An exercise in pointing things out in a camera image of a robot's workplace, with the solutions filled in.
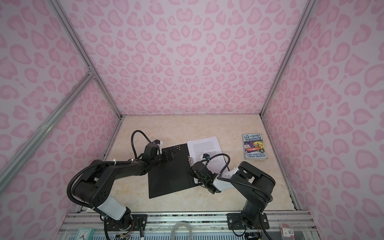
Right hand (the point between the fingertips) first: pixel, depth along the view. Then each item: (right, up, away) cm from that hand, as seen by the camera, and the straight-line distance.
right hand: (190, 167), depth 90 cm
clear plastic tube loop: (-3, -21, -19) cm, 29 cm away
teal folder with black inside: (-9, -4, -2) cm, 11 cm away
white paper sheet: (+13, +12, +11) cm, 20 cm away
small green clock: (-47, -25, -21) cm, 57 cm away
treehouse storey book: (+41, +11, +9) cm, 44 cm away
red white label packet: (+46, -24, -21) cm, 56 cm away
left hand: (-11, +7, +4) cm, 13 cm away
